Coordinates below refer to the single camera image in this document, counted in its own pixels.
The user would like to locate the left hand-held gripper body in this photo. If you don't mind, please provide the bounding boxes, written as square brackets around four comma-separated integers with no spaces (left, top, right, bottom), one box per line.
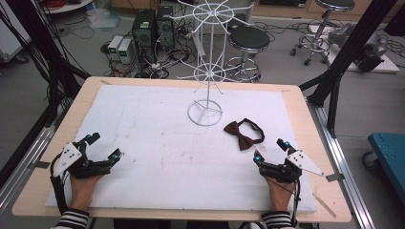
[51,141,113,179]

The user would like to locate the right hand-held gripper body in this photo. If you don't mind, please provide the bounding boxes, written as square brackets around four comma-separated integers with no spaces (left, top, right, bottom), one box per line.
[259,149,326,184]

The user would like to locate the brown bow tie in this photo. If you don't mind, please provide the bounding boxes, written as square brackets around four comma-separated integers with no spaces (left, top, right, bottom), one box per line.
[223,117,266,152]

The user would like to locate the person's right hand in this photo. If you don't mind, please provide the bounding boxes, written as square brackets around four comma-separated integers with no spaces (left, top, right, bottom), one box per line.
[264,176,298,214]

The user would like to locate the person's left hand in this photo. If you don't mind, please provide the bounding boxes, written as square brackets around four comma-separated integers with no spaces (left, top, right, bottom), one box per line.
[69,173,105,213]

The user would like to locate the grey tape piece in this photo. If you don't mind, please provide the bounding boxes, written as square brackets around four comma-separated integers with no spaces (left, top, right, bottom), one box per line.
[325,172,346,183]
[27,160,52,170]

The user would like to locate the white foam mat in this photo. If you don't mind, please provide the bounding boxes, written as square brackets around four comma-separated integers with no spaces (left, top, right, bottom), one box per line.
[45,84,318,214]

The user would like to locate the light wooden table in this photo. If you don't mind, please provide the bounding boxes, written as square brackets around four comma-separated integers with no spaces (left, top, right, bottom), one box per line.
[11,75,352,224]

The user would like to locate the beige tape strip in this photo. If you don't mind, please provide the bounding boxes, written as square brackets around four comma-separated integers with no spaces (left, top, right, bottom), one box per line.
[311,192,338,219]

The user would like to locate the person's dark pants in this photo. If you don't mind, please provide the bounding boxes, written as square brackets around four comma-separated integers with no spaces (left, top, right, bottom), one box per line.
[113,219,231,229]

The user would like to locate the white power supply unit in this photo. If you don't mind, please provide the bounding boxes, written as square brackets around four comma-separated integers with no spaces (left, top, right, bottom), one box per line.
[107,34,125,61]
[117,37,137,65]

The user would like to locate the blue wheeled cart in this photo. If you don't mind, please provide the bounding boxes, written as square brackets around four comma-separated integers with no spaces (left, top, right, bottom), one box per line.
[362,132,405,205]

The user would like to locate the black round stool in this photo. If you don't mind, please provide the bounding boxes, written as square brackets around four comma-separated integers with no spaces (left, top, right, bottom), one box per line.
[289,0,356,67]
[224,26,271,83]

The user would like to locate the black computer tower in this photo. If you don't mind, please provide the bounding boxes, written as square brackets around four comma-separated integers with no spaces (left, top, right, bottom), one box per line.
[131,9,158,63]
[155,6,176,51]

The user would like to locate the clear plastic bag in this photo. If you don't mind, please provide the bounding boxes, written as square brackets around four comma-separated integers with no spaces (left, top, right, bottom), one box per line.
[86,8,122,31]

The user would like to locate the white platform with dark machine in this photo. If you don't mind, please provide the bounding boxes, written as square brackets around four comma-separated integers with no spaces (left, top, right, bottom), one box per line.
[309,22,401,74]

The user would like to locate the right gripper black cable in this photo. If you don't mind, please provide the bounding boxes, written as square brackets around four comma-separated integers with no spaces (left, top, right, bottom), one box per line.
[290,177,303,228]

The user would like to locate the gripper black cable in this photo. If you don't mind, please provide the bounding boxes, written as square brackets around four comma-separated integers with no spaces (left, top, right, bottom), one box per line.
[49,152,70,216]
[290,177,303,228]

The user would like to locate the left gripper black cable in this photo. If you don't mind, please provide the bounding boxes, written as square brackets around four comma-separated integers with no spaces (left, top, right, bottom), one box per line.
[49,152,70,216]

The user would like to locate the aluminium table rail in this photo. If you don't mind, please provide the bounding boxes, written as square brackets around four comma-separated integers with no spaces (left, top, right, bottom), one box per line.
[0,104,70,209]
[307,100,377,229]

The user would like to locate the white wire display rack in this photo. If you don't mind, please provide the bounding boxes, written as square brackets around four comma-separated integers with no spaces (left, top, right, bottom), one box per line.
[168,0,256,128]

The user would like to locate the black cable bundle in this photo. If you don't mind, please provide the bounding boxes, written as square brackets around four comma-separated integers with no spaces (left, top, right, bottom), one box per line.
[0,0,75,106]

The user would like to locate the black metal frame strut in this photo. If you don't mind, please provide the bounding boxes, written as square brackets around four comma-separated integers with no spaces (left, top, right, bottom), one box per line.
[298,0,399,138]
[0,0,91,128]

